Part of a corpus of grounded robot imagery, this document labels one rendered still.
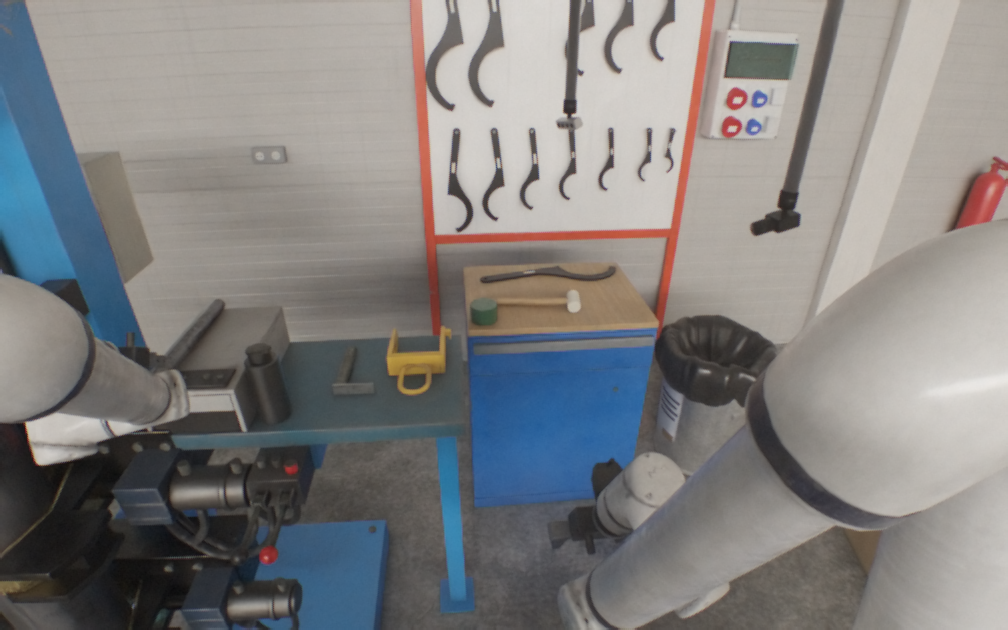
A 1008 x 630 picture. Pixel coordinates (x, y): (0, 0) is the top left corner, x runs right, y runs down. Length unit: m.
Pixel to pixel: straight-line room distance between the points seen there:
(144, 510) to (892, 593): 1.37
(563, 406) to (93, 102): 2.71
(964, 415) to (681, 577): 0.29
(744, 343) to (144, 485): 2.36
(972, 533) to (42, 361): 0.68
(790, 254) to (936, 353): 3.41
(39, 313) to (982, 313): 0.59
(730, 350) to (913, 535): 2.22
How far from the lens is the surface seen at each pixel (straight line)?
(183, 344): 1.47
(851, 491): 0.33
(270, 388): 1.31
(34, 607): 1.65
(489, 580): 2.26
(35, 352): 0.51
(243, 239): 3.19
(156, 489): 1.39
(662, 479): 0.81
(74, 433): 1.05
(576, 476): 2.41
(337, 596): 2.16
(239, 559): 1.23
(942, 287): 0.31
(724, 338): 2.69
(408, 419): 1.30
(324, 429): 1.32
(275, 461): 1.32
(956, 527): 0.48
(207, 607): 1.74
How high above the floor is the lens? 1.90
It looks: 29 degrees down
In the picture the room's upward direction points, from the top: straight up
